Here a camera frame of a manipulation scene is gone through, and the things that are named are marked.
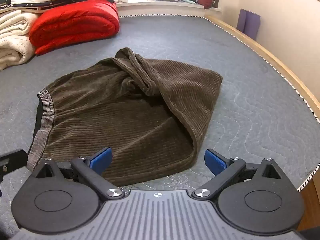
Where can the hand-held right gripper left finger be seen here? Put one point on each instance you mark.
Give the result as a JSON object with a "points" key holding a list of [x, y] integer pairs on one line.
{"points": [[103, 158]]}

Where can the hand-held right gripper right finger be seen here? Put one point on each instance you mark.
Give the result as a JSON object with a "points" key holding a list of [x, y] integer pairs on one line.
{"points": [[214, 162]]}

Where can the cream folded blanket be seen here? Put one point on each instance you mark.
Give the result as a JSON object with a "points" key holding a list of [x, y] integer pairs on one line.
{"points": [[15, 40]]}

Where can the red folded quilt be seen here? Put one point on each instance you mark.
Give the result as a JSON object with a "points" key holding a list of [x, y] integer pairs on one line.
{"points": [[75, 25]]}

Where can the navy star-printed cloth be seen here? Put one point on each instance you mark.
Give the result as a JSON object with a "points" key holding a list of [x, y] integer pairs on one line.
{"points": [[37, 5]]}

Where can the wooden bed frame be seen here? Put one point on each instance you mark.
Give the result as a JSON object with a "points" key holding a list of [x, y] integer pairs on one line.
{"points": [[280, 62]]}

